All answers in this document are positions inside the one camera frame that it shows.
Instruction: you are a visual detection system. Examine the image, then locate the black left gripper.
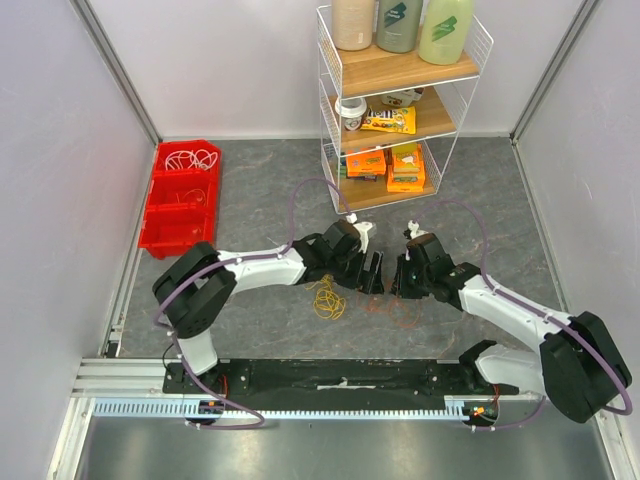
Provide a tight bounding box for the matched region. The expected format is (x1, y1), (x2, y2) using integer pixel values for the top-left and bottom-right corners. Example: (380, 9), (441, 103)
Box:
(328, 245), (383, 296)

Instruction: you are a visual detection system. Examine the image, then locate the orange cable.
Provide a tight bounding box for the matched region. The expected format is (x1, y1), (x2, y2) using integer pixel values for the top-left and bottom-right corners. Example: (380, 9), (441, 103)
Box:
(357, 289), (421, 330)

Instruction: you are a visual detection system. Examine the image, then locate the yellow cable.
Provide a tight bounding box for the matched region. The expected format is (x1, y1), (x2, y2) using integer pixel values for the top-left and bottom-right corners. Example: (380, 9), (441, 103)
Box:
(304, 274), (349, 321)

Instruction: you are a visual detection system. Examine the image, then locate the white cable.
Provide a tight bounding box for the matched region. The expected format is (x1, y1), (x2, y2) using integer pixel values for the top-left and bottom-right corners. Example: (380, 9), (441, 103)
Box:
(192, 148), (220, 172)
(164, 148), (199, 172)

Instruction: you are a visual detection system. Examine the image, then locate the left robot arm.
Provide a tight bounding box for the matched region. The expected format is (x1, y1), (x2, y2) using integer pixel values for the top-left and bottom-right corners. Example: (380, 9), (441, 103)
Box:
(152, 218), (384, 393)

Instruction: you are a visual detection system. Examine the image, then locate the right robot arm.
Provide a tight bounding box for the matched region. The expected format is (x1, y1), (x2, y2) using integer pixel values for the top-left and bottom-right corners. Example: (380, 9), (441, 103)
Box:
(392, 230), (632, 423)

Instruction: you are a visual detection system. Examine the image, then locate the orange snack box right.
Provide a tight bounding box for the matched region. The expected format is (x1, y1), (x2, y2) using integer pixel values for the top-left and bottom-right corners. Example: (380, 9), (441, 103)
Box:
(386, 142), (426, 193)

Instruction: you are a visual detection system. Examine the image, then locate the orange snack box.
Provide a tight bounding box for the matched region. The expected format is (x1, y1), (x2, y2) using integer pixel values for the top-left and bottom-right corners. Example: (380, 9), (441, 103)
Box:
(386, 142), (426, 193)
(344, 150), (387, 178)

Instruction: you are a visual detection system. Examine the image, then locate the orange snack box left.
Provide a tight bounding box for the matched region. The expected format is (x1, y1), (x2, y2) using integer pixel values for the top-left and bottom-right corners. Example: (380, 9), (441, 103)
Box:
(344, 150), (387, 178)

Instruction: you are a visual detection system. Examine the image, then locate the yellow candy bag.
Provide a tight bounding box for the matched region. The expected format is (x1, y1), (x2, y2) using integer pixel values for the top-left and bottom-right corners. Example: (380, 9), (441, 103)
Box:
(361, 106), (417, 135)

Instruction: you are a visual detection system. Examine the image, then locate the coffee cup with lid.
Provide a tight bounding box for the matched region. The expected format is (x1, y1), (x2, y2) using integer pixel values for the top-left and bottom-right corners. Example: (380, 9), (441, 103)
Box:
(334, 97), (368, 131)

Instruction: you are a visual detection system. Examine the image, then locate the white brown snack pack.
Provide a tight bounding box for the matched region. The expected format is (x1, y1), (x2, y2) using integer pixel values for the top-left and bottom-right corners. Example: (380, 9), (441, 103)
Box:
(380, 87), (425, 108)

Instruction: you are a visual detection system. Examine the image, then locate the red storage bin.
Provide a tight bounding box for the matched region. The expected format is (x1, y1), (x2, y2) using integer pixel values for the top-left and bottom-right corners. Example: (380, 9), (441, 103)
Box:
(138, 139), (222, 260)

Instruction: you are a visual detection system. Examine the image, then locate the grey green bottle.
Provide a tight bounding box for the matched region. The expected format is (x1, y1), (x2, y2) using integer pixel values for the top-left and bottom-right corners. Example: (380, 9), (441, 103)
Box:
(376, 0), (423, 53)

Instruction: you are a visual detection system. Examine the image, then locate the light green bottle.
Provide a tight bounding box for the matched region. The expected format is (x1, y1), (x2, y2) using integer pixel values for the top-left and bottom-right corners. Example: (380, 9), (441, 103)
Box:
(418, 0), (475, 66)

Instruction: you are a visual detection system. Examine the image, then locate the beige bottle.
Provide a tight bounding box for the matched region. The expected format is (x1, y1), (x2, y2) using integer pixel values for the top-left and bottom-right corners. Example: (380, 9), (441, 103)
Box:
(331, 0), (376, 51)

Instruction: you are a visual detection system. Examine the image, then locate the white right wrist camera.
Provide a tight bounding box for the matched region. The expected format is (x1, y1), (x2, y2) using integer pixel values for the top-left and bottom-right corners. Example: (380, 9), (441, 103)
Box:
(403, 220), (437, 261)

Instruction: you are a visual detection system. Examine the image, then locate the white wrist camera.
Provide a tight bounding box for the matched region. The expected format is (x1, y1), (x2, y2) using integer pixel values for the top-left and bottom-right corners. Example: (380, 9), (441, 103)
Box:
(345, 213), (377, 253)
(403, 220), (437, 261)

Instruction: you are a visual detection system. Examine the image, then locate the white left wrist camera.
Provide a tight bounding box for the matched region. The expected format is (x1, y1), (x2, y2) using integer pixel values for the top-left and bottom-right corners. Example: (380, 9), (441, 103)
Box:
(345, 213), (377, 253)

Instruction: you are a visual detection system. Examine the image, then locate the white wire shelf rack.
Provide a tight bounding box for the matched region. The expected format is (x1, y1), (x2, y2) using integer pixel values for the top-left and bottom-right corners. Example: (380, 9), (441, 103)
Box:
(316, 5), (494, 213)

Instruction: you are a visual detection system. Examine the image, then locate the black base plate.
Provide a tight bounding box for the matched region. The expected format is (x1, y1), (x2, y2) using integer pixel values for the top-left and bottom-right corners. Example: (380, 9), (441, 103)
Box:
(162, 357), (481, 412)

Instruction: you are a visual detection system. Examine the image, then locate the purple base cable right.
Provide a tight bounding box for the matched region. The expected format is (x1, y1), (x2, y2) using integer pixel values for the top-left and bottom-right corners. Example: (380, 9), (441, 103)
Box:
(469, 394), (546, 432)

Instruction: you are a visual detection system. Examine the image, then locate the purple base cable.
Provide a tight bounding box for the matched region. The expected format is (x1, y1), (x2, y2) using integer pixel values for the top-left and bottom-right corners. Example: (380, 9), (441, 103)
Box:
(469, 394), (546, 432)
(184, 369), (267, 431)

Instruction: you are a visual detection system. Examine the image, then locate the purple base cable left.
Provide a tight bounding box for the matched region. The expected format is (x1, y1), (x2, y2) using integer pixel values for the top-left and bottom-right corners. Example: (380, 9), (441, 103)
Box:
(184, 369), (267, 431)

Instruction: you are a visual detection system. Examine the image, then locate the slotted cable duct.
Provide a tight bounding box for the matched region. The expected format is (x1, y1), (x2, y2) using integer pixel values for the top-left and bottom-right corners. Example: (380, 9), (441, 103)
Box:
(92, 397), (474, 420)

